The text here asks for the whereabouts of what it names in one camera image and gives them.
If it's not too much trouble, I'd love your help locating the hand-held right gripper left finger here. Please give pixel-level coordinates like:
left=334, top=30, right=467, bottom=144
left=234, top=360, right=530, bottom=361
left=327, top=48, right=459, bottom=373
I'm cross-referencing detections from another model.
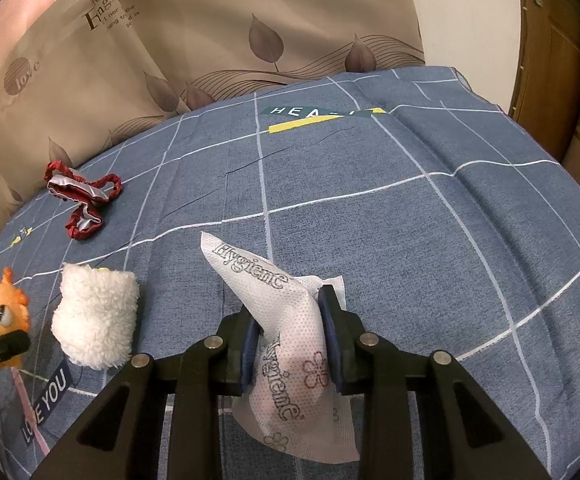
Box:
left=30, top=310, right=265, bottom=480

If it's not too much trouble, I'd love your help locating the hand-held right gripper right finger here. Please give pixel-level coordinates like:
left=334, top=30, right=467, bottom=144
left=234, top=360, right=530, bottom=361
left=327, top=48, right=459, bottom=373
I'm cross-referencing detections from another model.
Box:
left=317, top=284, right=553, bottom=480

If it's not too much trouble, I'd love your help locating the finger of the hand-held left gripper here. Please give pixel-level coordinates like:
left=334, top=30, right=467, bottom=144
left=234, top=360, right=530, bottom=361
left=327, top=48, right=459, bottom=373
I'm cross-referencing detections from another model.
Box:
left=0, top=329, right=31, bottom=391

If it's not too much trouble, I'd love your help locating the orange plush toy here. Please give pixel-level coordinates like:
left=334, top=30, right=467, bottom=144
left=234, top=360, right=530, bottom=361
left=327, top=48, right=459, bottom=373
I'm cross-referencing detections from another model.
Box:
left=0, top=267, right=31, bottom=371

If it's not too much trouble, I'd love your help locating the white tissue packet red print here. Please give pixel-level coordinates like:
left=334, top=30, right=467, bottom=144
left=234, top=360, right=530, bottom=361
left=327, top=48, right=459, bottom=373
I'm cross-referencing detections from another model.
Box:
left=200, top=231, right=361, bottom=463

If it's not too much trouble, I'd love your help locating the white plush toy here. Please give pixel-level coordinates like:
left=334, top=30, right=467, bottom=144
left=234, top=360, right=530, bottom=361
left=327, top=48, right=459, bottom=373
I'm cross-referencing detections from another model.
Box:
left=50, top=262, right=140, bottom=372

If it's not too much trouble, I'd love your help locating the red and grey scrunchie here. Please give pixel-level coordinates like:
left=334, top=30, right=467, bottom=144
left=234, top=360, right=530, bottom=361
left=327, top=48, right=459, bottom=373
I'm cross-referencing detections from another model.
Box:
left=44, top=160, right=124, bottom=241

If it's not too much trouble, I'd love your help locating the blue checked bed sheet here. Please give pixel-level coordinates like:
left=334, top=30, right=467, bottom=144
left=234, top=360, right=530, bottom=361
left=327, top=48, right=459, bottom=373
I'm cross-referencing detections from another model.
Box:
left=0, top=65, right=580, bottom=480

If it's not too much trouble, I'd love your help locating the beige leaf print curtain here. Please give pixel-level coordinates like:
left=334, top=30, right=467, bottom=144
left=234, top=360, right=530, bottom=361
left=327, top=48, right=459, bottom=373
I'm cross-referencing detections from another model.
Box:
left=0, top=0, right=428, bottom=271

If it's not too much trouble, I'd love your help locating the wooden door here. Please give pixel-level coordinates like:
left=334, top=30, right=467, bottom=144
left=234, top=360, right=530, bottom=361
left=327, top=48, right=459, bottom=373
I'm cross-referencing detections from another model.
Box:
left=507, top=0, right=580, bottom=161

